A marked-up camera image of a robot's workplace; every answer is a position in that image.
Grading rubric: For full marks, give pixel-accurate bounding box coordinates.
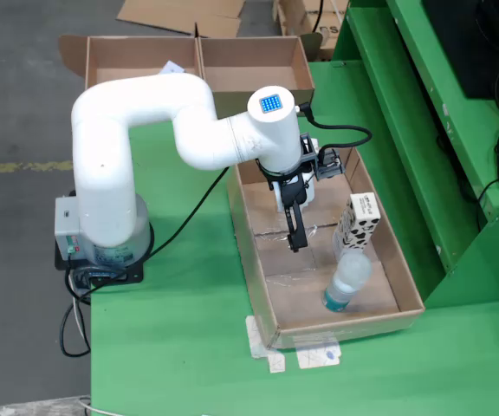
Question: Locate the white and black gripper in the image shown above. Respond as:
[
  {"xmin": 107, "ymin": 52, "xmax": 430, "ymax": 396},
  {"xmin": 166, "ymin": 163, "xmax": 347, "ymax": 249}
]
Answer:
[{"xmin": 274, "ymin": 171, "xmax": 319, "ymax": 254}]

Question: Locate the grey robot base box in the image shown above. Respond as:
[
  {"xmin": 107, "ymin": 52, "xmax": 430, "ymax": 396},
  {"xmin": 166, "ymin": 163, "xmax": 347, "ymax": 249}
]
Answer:
[{"xmin": 54, "ymin": 195, "xmax": 82, "ymax": 261}]

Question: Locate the shallow cardboard tray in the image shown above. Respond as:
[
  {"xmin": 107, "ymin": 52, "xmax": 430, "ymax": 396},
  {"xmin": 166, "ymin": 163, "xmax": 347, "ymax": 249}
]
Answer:
[{"xmin": 226, "ymin": 146, "xmax": 426, "ymax": 351}]

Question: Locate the open brown cardboard box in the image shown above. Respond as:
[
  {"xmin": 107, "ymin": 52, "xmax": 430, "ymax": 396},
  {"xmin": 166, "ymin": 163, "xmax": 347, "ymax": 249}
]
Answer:
[
  {"xmin": 197, "ymin": 32, "xmax": 323, "ymax": 119},
  {"xmin": 57, "ymin": 34, "xmax": 203, "ymax": 92}
]

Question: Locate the printed cardboard box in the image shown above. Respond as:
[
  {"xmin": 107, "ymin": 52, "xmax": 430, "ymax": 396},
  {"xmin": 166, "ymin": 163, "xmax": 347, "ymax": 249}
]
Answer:
[{"xmin": 273, "ymin": 0, "xmax": 350, "ymax": 62}]

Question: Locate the cow print carton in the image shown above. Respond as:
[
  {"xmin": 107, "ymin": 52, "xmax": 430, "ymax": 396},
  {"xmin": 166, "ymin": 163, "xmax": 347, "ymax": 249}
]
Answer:
[{"xmin": 331, "ymin": 192, "xmax": 381, "ymax": 261}]

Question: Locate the clear bottle teal label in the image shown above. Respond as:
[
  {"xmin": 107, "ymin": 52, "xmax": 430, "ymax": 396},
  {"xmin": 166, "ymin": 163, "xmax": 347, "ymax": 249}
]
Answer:
[{"xmin": 321, "ymin": 252, "xmax": 373, "ymax": 312}]

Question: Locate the white patterned paper tab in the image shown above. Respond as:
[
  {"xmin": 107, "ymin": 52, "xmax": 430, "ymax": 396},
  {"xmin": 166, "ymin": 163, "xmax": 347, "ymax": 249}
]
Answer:
[
  {"xmin": 244, "ymin": 315, "xmax": 286, "ymax": 374},
  {"xmin": 295, "ymin": 332, "xmax": 344, "ymax": 370}
]

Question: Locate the green metal shelf rack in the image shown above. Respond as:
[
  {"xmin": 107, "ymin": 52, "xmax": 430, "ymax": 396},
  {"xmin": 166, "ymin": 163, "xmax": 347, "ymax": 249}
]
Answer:
[{"xmin": 331, "ymin": 0, "xmax": 499, "ymax": 309}]

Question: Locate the black monitor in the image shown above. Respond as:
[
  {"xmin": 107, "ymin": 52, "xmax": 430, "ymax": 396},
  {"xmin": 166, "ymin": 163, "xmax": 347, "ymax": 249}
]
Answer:
[{"xmin": 420, "ymin": 0, "xmax": 499, "ymax": 100}]

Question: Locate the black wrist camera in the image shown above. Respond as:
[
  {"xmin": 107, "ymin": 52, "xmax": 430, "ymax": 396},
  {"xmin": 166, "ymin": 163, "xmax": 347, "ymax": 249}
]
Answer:
[{"xmin": 316, "ymin": 147, "xmax": 346, "ymax": 181}]

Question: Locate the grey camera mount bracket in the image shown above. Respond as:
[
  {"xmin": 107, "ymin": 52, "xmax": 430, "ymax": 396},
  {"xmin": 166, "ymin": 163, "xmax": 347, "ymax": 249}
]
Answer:
[{"xmin": 299, "ymin": 133, "xmax": 321, "ymax": 179}]

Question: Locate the long black arm cable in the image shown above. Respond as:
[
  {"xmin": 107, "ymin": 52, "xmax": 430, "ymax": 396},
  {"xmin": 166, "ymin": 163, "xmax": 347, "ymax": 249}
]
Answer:
[{"xmin": 69, "ymin": 166, "xmax": 231, "ymax": 287}]

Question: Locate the short black wrist cable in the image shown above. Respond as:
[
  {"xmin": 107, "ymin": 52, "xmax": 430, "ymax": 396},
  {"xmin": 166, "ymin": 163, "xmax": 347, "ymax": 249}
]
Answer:
[{"xmin": 295, "ymin": 101, "xmax": 374, "ymax": 153}]

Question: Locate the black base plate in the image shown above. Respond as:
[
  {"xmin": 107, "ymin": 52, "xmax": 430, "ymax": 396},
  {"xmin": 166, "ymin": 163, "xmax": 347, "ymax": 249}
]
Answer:
[{"xmin": 54, "ymin": 240, "xmax": 145, "ymax": 288}]

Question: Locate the thin white cable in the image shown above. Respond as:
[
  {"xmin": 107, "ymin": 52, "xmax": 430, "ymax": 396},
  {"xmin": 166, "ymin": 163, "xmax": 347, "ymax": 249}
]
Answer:
[
  {"xmin": 78, "ymin": 396, "xmax": 119, "ymax": 416},
  {"xmin": 68, "ymin": 272, "xmax": 93, "ymax": 348}
]

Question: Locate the thick black power cable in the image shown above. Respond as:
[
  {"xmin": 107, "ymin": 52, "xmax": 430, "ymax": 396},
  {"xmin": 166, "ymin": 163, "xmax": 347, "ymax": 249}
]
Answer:
[{"xmin": 60, "ymin": 276, "xmax": 93, "ymax": 359}]

